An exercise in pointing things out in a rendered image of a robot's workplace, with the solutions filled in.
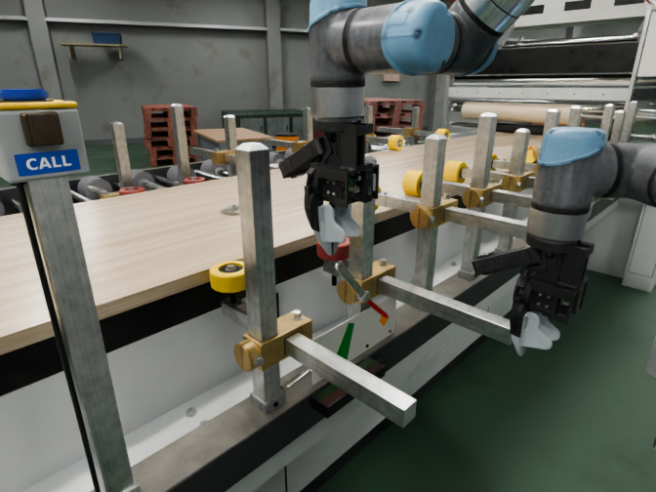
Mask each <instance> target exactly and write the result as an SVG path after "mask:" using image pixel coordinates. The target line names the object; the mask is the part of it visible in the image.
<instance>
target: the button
mask: <svg viewBox="0 0 656 492"><path fill-rule="evenodd" d="M0 98H2V101H45V100H46V98H49V95H48V92H45V91H44V89H0Z"/></svg>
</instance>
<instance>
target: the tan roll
mask: <svg viewBox="0 0 656 492"><path fill-rule="evenodd" d="M572 106H574V104H541V103H508V102H465V103H464V104H463V106H462V107H452V108H451V111H452V112H462V117H463V118H466V119H478V117H479V115H481V114H482V113H484V112H493V113H495V114H496V115H497V116H498V118H497V120H500V121H516V122H533V123H545V121H546V115H547V111H548V110H550V109H551V108H558V109H559V110H560V111H561V113H560V119H559V124H567V123H568V118H569V112H570V108H571V107H572ZM602 116H603V113H592V112H583V113H582V118H591V119H602Z"/></svg>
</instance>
